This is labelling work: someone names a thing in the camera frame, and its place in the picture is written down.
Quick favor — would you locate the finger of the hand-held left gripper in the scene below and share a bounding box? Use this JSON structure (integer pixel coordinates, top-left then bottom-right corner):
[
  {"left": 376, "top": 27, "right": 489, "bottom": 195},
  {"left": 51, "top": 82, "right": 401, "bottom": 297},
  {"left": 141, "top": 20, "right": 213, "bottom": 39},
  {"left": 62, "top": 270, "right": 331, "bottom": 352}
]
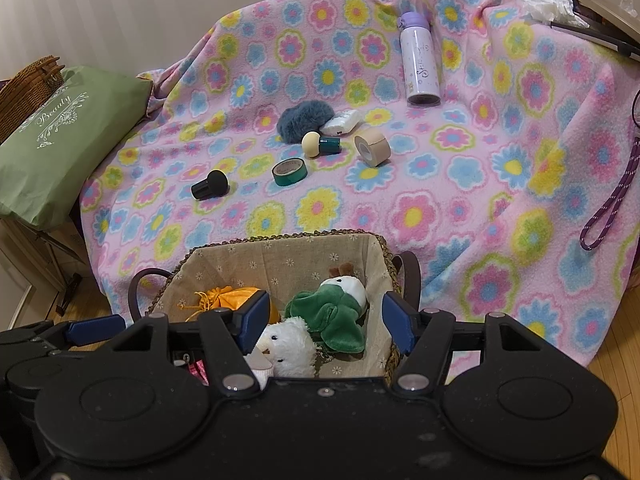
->
[{"left": 0, "top": 314, "right": 127, "bottom": 357}]

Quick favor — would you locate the purple white bottle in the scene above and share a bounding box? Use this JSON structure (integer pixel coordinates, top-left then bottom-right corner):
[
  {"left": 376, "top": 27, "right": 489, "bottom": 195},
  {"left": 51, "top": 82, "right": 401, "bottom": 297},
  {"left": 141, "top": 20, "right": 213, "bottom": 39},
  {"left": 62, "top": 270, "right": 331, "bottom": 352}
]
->
[{"left": 398, "top": 11, "right": 442, "bottom": 108}]

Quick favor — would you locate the brown wicker basket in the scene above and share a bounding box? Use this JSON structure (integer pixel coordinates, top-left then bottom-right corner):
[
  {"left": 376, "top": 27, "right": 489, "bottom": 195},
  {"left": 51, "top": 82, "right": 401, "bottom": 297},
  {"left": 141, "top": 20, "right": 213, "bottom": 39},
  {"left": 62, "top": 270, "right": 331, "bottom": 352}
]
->
[{"left": 0, "top": 55, "right": 67, "bottom": 134}]

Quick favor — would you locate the woven basket with fabric lining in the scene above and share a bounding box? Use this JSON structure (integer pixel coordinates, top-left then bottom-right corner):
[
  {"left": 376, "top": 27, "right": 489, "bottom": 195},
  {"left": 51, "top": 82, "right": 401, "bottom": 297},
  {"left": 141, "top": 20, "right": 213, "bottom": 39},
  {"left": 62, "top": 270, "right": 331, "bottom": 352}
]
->
[{"left": 128, "top": 231, "right": 422, "bottom": 382}]

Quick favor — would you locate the green embroidered pillow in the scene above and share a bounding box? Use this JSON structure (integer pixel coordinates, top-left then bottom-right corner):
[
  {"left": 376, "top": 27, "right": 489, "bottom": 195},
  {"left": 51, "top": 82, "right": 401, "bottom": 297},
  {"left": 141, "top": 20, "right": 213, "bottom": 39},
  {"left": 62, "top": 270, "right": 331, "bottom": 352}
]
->
[{"left": 0, "top": 65, "right": 154, "bottom": 234}]

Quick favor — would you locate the beige tape roll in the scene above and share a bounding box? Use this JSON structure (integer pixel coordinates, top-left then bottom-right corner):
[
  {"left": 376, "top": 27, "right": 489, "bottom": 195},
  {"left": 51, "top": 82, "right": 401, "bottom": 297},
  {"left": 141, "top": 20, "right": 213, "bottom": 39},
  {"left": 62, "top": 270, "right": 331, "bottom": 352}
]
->
[{"left": 354, "top": 129, "right": 392, "bottom": 167}]

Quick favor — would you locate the white plush toy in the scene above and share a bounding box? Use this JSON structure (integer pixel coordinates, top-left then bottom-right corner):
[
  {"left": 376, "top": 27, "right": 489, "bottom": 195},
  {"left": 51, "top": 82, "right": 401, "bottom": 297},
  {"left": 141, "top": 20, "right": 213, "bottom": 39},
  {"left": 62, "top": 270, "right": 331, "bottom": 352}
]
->
[{"left": 245, "top": 316, "right": 320, "bottom": 381}]

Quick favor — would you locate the green frog plush toy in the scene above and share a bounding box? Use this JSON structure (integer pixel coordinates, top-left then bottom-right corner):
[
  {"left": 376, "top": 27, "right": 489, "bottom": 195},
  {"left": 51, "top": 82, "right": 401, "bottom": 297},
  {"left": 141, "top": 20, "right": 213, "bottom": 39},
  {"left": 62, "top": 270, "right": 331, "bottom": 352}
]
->
[{"left": 284, "top": 262, "right": 370, "bottom": 355}]

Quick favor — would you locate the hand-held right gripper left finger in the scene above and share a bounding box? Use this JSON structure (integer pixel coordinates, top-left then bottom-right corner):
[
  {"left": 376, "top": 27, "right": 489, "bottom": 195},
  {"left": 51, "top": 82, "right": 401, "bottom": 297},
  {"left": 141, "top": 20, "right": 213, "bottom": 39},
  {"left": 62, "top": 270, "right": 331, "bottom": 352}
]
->
[{"left": 107, "top": 290, "right": 272, "bottom": 394}]

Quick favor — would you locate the cream sponge with teal base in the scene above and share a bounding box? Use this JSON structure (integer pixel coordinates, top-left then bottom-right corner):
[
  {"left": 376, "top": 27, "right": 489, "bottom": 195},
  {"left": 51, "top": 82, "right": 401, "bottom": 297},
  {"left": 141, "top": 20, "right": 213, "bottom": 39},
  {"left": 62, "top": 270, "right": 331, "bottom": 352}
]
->
[{"left": 301, "top": 131, "right": 342, "bottom": 160}]

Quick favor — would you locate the orange drawstring pouch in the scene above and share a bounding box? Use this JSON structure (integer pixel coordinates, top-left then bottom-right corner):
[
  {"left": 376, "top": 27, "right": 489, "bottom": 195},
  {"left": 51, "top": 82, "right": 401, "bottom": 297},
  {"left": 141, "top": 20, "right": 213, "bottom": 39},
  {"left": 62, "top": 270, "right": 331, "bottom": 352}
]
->
[{"left": 182, "top": 286, "right": 282, "bottom": 327}]

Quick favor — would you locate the beige flat board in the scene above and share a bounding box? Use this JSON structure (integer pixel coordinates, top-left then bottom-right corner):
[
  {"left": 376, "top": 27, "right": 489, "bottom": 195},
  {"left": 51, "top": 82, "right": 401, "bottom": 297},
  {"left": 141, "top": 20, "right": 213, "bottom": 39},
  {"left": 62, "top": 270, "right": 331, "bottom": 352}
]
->
[{"left": 550, "top": 0, "right": 640, "bottom": 59}]

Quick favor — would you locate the pink flower fleece blanket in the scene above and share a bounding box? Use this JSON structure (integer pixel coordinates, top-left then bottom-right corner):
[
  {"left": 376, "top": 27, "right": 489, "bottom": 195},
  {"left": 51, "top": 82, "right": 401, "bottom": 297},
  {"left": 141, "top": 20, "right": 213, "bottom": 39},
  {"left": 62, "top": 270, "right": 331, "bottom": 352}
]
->
[{"left": 80, "top": 0, "right": 640, "bottom": 367}]

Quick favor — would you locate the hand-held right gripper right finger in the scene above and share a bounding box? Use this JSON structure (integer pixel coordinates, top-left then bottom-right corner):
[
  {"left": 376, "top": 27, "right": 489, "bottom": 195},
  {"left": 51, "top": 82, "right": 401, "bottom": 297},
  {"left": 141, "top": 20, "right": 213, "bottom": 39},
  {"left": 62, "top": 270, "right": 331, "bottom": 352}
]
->
[{"left": 381, "top": 292, "right": 537, "bottom": 394}]

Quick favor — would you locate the crumpled white tissue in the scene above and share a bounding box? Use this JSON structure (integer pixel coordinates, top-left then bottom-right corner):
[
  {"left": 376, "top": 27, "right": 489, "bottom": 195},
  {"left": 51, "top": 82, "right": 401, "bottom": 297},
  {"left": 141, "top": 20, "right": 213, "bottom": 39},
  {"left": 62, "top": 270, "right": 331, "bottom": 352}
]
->
[{"left": 515, "top": 0, "right": 592, "bottom": 29}]

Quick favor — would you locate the green tape roll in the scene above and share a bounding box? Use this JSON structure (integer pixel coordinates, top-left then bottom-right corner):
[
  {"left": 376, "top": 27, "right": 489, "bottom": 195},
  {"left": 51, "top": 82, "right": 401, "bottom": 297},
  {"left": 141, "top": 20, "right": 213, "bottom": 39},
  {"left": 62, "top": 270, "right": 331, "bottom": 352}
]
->
[{"left": 271, "top": 158, "right": 310, "bottom": 187}]

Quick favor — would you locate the purple lanyard cord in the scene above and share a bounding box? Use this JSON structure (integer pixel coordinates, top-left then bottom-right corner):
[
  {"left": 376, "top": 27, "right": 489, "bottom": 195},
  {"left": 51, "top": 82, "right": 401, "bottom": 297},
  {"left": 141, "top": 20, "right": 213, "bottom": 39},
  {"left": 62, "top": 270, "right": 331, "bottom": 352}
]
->
[{"left": 579, "top": 135, "right": 640, "bottom": 251}]

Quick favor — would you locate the white tissue packet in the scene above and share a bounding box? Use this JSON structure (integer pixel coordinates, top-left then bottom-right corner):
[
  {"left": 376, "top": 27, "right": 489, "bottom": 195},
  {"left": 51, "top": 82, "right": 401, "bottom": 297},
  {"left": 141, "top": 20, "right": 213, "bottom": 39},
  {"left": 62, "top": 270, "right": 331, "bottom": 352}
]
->
[{"left": 320, "top": 109, "right": 361, "bottom": 137}]

